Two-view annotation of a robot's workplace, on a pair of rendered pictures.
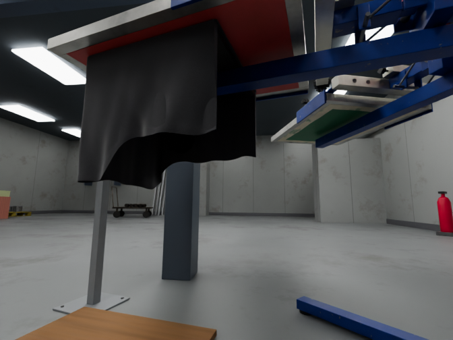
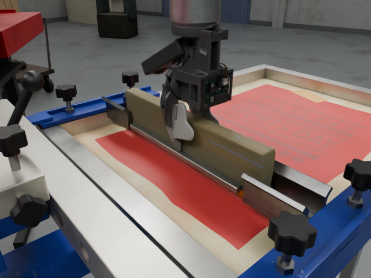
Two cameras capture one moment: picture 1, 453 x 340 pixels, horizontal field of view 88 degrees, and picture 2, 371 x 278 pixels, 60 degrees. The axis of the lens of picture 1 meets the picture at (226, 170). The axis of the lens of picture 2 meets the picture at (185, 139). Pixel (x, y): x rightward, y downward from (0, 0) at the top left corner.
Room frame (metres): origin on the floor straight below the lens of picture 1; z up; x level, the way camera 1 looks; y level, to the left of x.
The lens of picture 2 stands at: (1.00, -0.54, 1.28)
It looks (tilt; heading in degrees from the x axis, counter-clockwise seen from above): 27 degrees down; 118
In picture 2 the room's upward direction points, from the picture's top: straight up
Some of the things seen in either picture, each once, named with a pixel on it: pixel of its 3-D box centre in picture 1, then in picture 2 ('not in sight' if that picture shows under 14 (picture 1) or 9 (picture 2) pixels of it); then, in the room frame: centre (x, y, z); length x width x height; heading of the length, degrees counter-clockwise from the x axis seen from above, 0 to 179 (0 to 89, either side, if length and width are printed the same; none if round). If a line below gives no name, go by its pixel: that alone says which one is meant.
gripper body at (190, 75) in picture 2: not in sight; (197, 65); (0.78, -0.10, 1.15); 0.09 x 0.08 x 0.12; 159
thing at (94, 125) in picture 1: (144, 108); not in sight; (0.67, 0.24, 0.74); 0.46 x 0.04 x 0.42; 69
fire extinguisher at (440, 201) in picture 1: (444, 213); not in sight; (3.78, -3.45, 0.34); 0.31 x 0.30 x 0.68; 83
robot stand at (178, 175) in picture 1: (183, 182); not in sight; (1.60, 0.29, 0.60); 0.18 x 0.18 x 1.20; 83
